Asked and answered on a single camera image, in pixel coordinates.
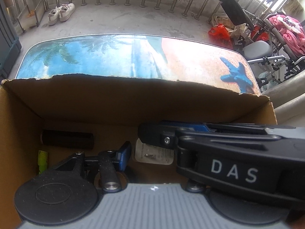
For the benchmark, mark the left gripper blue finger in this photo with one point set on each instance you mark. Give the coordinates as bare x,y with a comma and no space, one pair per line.
112,162

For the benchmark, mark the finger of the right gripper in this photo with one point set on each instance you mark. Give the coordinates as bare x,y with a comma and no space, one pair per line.
163,134

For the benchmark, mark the white power adapter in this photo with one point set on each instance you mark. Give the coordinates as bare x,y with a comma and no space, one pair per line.
145,153

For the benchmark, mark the black cylinder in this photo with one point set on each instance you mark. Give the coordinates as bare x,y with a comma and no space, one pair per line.
68,139

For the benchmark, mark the cardboard box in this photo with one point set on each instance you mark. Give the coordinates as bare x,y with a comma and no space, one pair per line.
111,108

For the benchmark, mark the green tube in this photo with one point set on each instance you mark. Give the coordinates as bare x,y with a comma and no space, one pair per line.
42,161

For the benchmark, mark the wheelchair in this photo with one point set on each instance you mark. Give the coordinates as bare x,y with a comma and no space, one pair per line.
263,44

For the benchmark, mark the red plastic bag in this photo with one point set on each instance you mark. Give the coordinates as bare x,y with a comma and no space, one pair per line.
219,32

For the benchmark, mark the pink cloth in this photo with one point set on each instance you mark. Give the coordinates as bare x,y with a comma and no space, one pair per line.
291,31

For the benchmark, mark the dark grey cabinet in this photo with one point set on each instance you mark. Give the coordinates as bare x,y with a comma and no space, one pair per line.
10,45

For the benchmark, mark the pair of white shoes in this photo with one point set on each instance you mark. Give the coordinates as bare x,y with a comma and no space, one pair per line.
61,13

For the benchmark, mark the metal rack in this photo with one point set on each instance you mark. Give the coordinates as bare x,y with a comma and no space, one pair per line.
31,18

